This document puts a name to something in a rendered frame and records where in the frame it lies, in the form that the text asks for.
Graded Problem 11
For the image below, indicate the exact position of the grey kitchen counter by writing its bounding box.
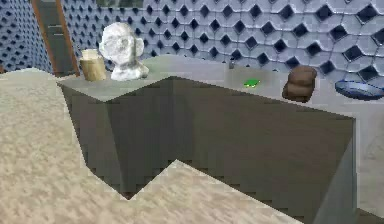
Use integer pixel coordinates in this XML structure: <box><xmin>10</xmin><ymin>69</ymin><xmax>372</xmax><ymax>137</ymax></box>
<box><xmin>57</xmin><ymin>54</ymin><xmax>384</xmax><ymax>224</ymax></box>

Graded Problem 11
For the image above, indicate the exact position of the small green object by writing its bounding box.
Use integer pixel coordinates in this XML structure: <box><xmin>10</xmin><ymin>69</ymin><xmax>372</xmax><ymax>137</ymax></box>
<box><xmin>243</xmin><ymin>78</ymin><xmax>261</xmax><ymax>89</ymax></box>

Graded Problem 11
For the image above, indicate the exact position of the white stone bust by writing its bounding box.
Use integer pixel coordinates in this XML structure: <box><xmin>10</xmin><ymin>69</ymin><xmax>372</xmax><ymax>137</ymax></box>
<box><xmin>98</xmin><ymin>22</ymin><xmax>150</xmax><ymax>82</ymax></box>

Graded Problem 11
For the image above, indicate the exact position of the tan cylindrical jar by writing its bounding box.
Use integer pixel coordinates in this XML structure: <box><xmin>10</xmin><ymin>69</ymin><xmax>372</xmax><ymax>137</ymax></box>
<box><xmin>79</xmin><ymin>48</ymin><xmax>108</xmax><ymax>82</ymax></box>

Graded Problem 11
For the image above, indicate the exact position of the brown lumpy loaf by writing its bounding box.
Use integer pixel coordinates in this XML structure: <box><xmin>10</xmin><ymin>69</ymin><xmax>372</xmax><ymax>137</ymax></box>
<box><xmin>281</xmin><ymin>65</ymin><xmax>318</xmax><ymax>103</ymax></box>

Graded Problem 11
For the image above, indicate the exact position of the blue plate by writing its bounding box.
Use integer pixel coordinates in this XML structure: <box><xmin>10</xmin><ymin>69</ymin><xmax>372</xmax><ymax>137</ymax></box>
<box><xmin>334</xmin><ymin>80</ymin><xmax>384</xmax><ymax>101</ymax></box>

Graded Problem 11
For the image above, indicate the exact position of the dark door with brown frame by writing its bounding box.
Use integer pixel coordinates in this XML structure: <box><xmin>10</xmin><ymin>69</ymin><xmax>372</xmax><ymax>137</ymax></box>
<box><xmin>30</xmin><ymin>0</ymin><xmax>81</xmax><ymax>78</ymax></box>

